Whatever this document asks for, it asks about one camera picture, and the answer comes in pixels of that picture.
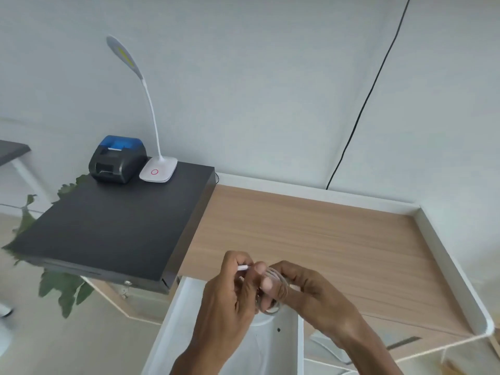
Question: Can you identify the black cash drawer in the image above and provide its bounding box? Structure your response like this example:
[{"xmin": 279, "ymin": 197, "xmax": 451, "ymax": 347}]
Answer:
[{"xmin": 2, "ymin": 161, "xmax": 216, "ymax": 295}]

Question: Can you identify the person's left hand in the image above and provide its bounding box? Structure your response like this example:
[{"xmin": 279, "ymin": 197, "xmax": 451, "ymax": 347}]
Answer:
[{"xmin": 190, "ymin": 251, "xmax": 275, "ymax": 361}]

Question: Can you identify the thin black wall cable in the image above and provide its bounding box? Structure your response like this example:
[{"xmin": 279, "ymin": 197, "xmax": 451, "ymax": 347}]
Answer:
[{"xmin": 326, "ymin": 0, "xmax": 413, "ymax": 190}]

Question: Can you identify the person's right hand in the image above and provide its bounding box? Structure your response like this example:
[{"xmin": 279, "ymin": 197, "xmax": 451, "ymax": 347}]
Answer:
[{"xmin": 261, "ymin": 260, "xmax": 366, "ymax": 350}]

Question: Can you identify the person's right forearm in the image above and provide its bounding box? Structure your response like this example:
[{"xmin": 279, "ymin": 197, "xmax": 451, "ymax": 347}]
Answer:
[{"xmin": 332, "ymin": 314, "xmax": 405, "ymax": 375}]

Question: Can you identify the black and blue receipt printer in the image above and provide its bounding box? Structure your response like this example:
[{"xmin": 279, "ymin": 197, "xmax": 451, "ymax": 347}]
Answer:
[{"xmin": 88, "ymin": 135, "xmax": 148, "ymax": 185}]

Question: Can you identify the white gooseneck desk lamp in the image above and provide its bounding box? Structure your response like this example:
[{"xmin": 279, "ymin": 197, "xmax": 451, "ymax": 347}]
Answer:
[{"xmin": 106, "ymin": 35, "xmax": 178, "ymax": 184}]

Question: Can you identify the white cable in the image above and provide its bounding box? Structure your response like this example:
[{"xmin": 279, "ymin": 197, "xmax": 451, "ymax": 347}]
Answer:
[{"xmin": 237, "ymin": 264, "xmax": 291, "ymax": 316}]

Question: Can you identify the green leafy plant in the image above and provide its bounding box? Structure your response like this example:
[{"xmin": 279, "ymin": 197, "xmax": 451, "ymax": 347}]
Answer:
[{"xmin": 3, "ymin": 174, "xmax": 95, "ymax": 319}]

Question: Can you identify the white open drawer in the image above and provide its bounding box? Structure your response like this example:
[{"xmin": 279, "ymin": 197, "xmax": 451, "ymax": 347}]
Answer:
[{"xmin": 141, "ymin": 276, "xmax": 305, "ymax": 375}]

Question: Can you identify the person's left forearm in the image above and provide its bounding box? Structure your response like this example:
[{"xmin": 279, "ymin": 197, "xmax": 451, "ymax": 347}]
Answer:
[{"xmin": 169, "ymin": 341, "xmax": 235, "ymax": 375}]

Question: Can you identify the grey table with white leg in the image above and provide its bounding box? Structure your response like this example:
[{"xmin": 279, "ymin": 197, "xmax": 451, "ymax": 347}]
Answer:
[{"xmin": 0, "ymin": 140, "xmax": 53, "ymax": 205}]

